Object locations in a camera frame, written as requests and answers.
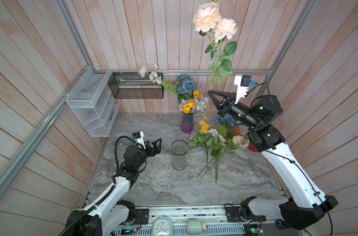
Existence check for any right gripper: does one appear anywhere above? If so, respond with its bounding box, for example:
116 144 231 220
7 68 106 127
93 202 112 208
210 93 260 134

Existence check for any clear grey glass vase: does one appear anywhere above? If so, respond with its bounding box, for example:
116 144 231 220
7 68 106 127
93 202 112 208
171 140 189 171

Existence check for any white analog clock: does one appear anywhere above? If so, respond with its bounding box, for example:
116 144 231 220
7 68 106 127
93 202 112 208
151 216 174 236

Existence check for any pale green cylinder device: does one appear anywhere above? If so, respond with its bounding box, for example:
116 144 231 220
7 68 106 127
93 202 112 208
187 219 208 235

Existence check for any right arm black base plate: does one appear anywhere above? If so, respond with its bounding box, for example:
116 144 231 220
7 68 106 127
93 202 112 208
224 204 266 223

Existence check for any mixed blue pink bouquet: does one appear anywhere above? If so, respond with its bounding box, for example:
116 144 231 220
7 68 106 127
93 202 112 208
189 114 250 182

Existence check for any black mesh basket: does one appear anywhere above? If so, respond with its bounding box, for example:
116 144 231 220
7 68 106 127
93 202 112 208
108 72 164 99

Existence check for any black corrugated cable hose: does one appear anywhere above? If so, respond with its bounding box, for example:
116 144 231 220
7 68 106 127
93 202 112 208
59 135 138 236

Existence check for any orange poppy flower bunch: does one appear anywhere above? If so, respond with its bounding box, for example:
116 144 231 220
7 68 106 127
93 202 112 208
179 90 209 133

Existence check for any blue purple glass vase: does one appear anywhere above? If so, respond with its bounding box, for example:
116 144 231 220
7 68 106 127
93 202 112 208
180 113 194 133

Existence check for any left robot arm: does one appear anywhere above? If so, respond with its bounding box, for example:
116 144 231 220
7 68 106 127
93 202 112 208
60 132 162 236

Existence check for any blue rose bunch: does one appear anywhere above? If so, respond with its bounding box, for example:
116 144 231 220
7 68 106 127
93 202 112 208
176 74 198 102

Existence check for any white flower stem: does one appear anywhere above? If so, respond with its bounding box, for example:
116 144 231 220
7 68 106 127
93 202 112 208
138 64 178 95

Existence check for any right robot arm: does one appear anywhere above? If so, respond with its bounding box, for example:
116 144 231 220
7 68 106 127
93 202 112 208
208 90 338 230

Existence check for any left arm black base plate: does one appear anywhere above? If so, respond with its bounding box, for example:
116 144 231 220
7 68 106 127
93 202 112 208
122 208 149 225

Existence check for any pastel purple flower bunch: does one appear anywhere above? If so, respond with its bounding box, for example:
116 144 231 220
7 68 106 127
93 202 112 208
179 95 209 114

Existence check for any white wire mesh shelf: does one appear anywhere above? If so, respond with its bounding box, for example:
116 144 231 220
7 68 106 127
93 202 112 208
66 66 121 137

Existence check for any green circuit board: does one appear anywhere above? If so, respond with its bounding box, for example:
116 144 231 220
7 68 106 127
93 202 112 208
244 224 264 236

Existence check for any peach peony stem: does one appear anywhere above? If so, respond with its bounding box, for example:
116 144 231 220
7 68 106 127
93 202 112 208
192 0 239 124

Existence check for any red pencil cup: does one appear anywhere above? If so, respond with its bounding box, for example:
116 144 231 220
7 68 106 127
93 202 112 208
248 142 259 152

